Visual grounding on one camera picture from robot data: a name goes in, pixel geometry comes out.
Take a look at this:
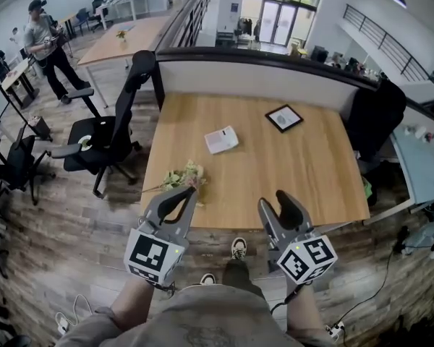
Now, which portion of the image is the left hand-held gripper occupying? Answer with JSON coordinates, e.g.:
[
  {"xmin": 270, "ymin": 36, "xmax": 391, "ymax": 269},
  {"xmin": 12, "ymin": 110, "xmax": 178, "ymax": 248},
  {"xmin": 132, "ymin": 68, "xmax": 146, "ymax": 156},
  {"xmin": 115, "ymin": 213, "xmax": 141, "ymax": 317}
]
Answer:
[{"xmin": 124, "ymin": 186, "xmax": 200, "ymax": 288}]

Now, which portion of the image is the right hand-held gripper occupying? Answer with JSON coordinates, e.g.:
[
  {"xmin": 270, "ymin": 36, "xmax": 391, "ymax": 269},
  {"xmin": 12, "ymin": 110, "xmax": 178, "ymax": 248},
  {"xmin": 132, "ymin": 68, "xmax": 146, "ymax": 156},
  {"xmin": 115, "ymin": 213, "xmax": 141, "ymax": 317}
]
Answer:
[{"xmin": 258, "ymin": 189, "xmax": 339, "ymax": 286}]

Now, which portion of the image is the person's right forearm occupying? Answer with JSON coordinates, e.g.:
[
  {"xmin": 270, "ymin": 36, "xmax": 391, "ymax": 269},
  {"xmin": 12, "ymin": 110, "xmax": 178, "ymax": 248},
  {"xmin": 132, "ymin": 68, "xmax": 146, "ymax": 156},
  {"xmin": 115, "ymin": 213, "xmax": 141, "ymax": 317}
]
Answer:
[{"xmin": 284, "ymin": 283, "xmax": 329, "ymax": 340}]

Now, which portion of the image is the person's left forearm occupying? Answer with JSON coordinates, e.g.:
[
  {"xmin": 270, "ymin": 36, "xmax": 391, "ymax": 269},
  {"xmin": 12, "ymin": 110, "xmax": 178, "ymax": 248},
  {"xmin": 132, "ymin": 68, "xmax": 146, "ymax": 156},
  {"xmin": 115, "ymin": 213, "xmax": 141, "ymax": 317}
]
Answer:
[{"xmin": 110, "ymin": 275, "xmax": 156, "ymax": 325}]

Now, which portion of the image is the dried flower bouquet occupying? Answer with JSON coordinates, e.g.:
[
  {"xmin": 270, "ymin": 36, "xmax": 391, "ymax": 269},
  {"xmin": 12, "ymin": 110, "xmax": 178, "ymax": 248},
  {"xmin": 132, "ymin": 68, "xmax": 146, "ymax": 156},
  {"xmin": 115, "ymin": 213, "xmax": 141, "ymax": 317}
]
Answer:
[{"xmin": 140, "ymin": 158, "xmax": 208, "ymax": 207}]

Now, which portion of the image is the person's right patterned shoe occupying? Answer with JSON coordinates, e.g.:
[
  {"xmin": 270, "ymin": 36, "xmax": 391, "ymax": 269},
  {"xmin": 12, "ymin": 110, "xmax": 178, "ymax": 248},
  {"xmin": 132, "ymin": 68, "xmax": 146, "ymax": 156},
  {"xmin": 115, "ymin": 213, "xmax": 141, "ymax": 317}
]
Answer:
[{"xmin": 231, "ymin": 237, "xmax": 248, "ymax": 262}]

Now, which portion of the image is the person's dark trouser leg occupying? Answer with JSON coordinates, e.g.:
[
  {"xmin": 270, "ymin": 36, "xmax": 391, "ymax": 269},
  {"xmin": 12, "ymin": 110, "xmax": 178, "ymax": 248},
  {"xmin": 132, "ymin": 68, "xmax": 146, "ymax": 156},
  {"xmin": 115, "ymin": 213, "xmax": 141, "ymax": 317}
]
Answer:
[{"xmin": 221, "ymin": 258, "xmax": 265, "ymax": 298}]

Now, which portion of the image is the green cloth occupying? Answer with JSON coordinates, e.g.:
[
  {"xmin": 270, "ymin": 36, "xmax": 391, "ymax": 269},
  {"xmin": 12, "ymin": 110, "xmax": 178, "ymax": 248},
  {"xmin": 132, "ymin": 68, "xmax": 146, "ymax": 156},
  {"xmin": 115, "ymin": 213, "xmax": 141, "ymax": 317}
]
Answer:
[{"xmin": 360, "ymin": 177, "xmax": 376, "ymax": 207}]

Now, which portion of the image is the tall-backed black office chair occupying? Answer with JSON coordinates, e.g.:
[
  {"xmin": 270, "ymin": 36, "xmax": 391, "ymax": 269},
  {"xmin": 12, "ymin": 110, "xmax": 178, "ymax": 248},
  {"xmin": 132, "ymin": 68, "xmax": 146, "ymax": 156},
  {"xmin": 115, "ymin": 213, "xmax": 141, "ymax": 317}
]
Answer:
[{"xmin": 50, "ymin": 50, "xmax": 156, "ymax": 199}]

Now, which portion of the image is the person's grey shirt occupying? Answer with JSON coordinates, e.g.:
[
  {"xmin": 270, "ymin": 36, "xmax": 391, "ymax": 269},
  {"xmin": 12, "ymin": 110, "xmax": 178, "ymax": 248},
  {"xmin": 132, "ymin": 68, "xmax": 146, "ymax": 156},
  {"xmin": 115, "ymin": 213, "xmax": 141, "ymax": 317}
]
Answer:
[{"xmin": 55, "ymin": 283, "xmax": 336, "ymax": 347}]

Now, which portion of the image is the black chair with jacket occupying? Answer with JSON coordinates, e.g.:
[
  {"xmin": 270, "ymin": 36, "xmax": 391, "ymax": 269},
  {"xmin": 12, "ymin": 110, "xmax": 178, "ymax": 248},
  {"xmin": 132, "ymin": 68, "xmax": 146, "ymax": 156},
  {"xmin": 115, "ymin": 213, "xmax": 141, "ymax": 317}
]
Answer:
[{"xmin": 346, "ymin": 79, "xmax": 408, "ymax": 168}]

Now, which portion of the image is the white desk partition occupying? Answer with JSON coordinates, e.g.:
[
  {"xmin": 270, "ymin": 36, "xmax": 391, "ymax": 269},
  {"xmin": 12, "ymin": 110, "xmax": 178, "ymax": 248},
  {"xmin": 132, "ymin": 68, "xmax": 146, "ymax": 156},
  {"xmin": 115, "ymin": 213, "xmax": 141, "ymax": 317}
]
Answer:
[{"xmin": 154, "ymin": 46, "xmax": 380, "ymax": 123}]

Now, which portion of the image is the pale blue desk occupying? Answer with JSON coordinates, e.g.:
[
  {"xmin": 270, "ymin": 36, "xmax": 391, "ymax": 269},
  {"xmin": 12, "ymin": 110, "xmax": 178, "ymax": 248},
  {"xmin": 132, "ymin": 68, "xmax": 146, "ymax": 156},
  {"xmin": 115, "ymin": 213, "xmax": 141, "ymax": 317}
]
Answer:
[{"xmin": 363, "ymin": 124, "xmax": 434, "ymax": 226}]

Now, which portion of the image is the small brown bin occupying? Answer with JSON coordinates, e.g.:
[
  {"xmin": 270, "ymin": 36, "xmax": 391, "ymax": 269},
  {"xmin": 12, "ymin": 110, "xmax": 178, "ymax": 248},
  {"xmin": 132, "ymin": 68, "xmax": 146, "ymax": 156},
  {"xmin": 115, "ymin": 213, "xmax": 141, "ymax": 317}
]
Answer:
[{"xmin": 27, "ymin": 115, "xmax": 54, "ymax": 143}]

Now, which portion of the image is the small black office chair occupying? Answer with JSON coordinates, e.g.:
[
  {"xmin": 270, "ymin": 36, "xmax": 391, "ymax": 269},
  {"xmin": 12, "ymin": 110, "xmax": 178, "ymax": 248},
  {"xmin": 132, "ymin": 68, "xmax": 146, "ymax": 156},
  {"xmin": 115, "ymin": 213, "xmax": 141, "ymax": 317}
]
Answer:
[{"xmin": 0, "ymin": 124, "xmax": 57, "ymax": 206}]

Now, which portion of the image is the long wooden table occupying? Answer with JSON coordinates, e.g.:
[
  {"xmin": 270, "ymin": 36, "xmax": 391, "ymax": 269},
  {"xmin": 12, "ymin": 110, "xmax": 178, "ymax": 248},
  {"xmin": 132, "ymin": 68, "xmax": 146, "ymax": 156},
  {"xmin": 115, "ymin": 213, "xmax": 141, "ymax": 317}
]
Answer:
[{"xmin": 77, "ymin": 15, "xmax": 171, "ymax": 110}]

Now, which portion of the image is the black stair railing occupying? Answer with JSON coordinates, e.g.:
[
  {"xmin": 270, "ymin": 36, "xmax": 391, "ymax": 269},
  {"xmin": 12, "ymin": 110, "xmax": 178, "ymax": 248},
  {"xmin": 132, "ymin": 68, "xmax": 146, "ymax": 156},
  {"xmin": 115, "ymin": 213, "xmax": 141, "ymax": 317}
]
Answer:
[{"xmin": 154, "ymin": 0, "xmax": 216, "ymax": 52}]

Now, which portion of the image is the glass entrance door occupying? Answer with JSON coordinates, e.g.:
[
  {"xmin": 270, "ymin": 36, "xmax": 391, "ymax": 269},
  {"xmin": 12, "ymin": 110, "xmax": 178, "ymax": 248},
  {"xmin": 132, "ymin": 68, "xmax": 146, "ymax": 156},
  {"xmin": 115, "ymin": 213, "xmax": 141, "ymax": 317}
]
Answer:
[{"xmin": 238, "ymin": 0, "xmax": 327, "ymax": 47}]

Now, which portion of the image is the small wooden table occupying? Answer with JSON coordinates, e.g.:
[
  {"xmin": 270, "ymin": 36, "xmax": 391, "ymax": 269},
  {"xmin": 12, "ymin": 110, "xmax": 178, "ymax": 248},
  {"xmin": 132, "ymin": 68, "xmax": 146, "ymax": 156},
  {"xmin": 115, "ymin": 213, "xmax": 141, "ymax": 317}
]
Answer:
[{"xmin": 1, "ymin": 56, "xmax": 41, "ymax": 110}]

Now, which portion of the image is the black balcony railing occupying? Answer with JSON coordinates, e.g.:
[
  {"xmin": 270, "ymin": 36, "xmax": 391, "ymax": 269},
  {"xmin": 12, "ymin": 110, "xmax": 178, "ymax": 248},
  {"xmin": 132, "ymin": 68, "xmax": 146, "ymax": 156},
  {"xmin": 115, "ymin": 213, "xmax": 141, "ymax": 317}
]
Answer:
[{"xmin": 342, "ymin": 3, "xmax": 432, "ymax": 83}]

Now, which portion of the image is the blue chair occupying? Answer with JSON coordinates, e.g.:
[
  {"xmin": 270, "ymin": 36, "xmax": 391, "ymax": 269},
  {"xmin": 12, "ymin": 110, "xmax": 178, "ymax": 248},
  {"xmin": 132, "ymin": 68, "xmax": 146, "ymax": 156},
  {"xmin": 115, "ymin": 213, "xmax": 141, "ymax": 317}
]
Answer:
[{"xmin": 73, "ymin": 7, "xmax": 92, "ymax": 36}]

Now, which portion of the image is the white table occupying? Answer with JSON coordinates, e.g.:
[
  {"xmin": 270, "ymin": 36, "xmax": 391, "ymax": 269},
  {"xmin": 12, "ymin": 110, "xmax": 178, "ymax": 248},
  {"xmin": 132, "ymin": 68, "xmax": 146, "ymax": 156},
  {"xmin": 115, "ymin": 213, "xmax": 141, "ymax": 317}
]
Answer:
[{"xmin": 95, "ymin": 0, "xmax": 150, "ymax": 22}]

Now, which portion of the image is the black picture frame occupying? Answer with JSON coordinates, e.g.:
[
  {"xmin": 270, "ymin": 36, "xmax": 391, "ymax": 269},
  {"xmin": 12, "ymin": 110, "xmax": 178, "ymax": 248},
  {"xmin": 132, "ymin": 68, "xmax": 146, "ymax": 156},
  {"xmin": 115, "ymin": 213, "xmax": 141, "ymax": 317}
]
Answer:
[{"xmin": 264, "ymin": 103, "xmax": 305, "ymax": 134}]

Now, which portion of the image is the long black floor cable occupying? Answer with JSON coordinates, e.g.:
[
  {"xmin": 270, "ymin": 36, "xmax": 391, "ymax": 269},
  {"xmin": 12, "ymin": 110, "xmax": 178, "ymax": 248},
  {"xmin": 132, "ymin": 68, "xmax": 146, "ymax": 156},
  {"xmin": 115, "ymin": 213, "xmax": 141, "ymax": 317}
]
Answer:
[{"xmin": 338, "ymin": 242, "xmax": 397, "ymax": 325}]

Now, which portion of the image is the white power strip with cable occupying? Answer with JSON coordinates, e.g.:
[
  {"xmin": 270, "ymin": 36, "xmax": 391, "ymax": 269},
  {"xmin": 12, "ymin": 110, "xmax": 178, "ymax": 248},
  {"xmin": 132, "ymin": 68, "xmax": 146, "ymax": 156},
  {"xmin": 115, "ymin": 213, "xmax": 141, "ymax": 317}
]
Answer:
[{"xmin": 54, "ymin": 294, "xmax": 94, "ymax": 336}]

